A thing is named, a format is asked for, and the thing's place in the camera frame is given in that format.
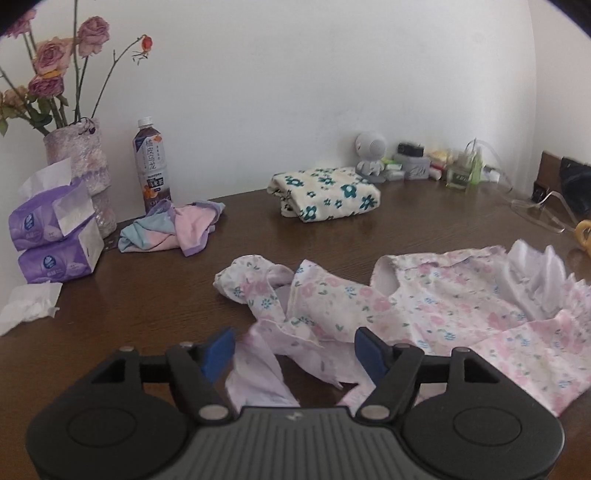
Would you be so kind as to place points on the purple tissue pack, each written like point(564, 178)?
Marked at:
point(73, 257)
point(55, 204)

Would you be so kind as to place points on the grey tin box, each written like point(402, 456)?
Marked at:
point(415, 168)

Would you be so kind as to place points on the lower purple tissue pack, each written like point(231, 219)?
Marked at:
point(73, 257)

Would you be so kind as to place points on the small green white boxes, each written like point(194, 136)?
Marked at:
point(392, 170)

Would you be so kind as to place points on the black bag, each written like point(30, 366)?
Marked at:
point(575, 180)

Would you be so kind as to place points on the pastel pink blue cloth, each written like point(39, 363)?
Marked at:
point(167, 227)

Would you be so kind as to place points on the purple textured vase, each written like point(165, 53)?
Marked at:
point(81, 143)

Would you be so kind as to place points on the square glass perfume bottle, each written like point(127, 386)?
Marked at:
point(458, 175)

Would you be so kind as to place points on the upper purple tissue pack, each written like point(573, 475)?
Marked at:
point(55, 204)

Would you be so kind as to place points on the dried pink rose bouquet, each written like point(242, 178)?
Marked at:
point(51, 101)

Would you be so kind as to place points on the folded white teal floral cloth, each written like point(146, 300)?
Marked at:
point(324, 194)

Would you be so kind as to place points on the green small bottle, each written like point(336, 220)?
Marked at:
point(476, 166)

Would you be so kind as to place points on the pink floral dress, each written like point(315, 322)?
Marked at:
point(518, 308)

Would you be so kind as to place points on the crumpled white tissue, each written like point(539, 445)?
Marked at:
point(28, 303)

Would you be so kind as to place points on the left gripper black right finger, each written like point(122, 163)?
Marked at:
point(399, 371)

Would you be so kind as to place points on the yellow ring object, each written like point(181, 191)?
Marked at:
point(583, 235)

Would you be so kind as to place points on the white robot figurine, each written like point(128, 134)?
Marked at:
point(370, 148)

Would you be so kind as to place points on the brown tea drink bottle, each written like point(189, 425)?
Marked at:
point(151, 165)

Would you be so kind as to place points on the clear plastic hanger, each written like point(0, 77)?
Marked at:
point(540, 213)

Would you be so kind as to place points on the black charger adapter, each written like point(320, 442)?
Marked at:
point(411, 149)

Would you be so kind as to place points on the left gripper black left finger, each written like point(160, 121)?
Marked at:
point(189, 369)

